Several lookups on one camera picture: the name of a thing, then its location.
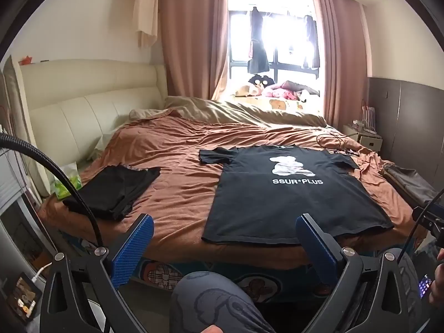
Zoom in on person's right hand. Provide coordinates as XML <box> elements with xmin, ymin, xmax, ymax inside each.
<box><xmin>429</xmin><ymin>248</ymin><xmax>444</xmax><ymax>307</ymax></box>

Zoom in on beige hanging cloth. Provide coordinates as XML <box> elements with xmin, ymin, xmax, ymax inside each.
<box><xmin>133</xmin><ymin>0</ymin><xmax>159</xmax><ymax>48</ymax></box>

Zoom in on grey clothes pile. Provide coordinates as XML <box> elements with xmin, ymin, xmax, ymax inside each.
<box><xmin>380</xmin><ymin>163</ymin><xmax>439</xmax><ymax>205</ymax></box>

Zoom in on bedside cabinet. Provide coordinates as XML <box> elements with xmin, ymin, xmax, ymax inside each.
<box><xmin>0</xmin><ymin>146</ymin><xmax>47</xmax><ymax>271</ymax></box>

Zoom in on black and white plush toy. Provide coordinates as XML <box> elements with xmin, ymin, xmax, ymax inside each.
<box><xmin>248</xmin><ymin>74</ymin><xmax>273</xmax><ymax>89</ymax></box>

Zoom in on phone with lit screen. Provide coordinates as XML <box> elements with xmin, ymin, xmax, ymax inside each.
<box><xmin>418</xmin><ymin>274</ymin><xmax>434</xmax><ymax>299</ymax></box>

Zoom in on pink curtain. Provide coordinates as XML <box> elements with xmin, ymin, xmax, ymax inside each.
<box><xmin>158</xmin><ymin>0</ymin><xmax>231</xmax><ymax>101</ymax></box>
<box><xmin>310</xmin><ymin>0</ymin><xmax>373</xmax><ymax>129</ymax></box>

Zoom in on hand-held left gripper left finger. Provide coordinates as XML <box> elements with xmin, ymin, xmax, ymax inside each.
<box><xmin>39</xmin><ymin>213</ymin><xmax>155</xmax><ymax>333</ymax></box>

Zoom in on hanging black garment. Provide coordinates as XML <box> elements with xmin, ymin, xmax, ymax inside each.
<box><xmin>247</xmin><ymin>5</ymin><xmax>270</xmax><ymax>74</ymax></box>

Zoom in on black bear print t-shirt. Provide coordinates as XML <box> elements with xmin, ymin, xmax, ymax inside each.
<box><xmin>198</xmin><ymin>145</ymin><xmax>395</xmax><ymax>247</ymax></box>

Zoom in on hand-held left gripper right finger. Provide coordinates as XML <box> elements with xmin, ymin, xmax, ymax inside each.
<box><xmin>295</xmin><ymin>213</ymin><xmax>405</xmax><ymax>333</ymax></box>

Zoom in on person's patterned trouser leg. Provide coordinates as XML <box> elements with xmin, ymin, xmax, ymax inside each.
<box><xmin>170</xmin><ymin>271</ymin><xmax>278</xmax><ymax>333</ymax></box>

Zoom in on beige plush toy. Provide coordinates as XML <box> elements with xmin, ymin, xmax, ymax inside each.
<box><xmin>236</xmin><ymin>83</ymin><xmax>264</xmax><ymax>98</ymax></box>

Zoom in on white nightstand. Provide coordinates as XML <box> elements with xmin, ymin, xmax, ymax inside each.
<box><xmin>343</xmin><ymin>123</ymin><xmax>382</xmax><ymax>153</ymax></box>

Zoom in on white wire rack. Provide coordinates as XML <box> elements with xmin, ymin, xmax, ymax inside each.
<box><xmin>361</xmin><ymin>99</ymin><xmax>377</xmax><ymax>132</ymax></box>

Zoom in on cream padded headboard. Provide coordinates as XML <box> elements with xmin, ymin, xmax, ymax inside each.
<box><xmin>19</xmin><ymin>59</ymin><xmax>167</xmax><ymax>196</ymax></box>

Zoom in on green tissue pack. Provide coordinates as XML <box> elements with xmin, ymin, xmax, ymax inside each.
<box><xmin>52</xmin><ymin>163</ymin><xmax>82</xmax><ymax>200</ymax></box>

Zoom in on black braided cable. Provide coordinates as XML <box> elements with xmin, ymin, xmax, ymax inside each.
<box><xmin>0</xmin><ymin>132</ymin><xmax>105</xmax><ymax>248</ymax></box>

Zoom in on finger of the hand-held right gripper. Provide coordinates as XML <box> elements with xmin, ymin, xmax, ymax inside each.
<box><xmin>412</xmin><ymin>203</ymin><xmax>444</xmax><ymax>224</ymax></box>

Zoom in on brown blanket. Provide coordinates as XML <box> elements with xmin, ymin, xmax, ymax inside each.
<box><xmin>37</xmin><ymin>114</ymin><xmax>441</xmax><ymax>264</ymax></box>

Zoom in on beige duvet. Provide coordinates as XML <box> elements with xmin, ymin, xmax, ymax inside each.
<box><xmin>128</xmin><ymin>95</ymin><xmax>327</xmax><ymax>129</ymax></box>

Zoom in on smartphone with lit screen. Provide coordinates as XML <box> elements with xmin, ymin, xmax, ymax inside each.
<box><xmin>7</xmin><ymin>272</ymin><xmax>42</xmax><ymax>318</ymax></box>

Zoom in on hanging dark garment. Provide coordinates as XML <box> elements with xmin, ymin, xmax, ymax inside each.
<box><xmin>302</xmin><ymin>13</ymin><xmax>320</xmax><ymax>70</ymax></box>

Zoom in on folded black clothes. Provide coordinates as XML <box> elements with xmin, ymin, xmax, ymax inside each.
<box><xmin>62</xmin><ymin>165</ymin><xmax>162</xmax><ymax>221</ymax></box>

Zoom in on white charger cable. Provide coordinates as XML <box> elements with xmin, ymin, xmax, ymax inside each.
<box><xmin>31</xmin><ymin>265</ymin><xmax>52</xmax><ymax>283</ymax></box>

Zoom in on thin black cable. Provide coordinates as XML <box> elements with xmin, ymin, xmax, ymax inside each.
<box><xmin>317</xmin><ymin>132</ymin><xmax>361</xmax><ymax>155</ymax></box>

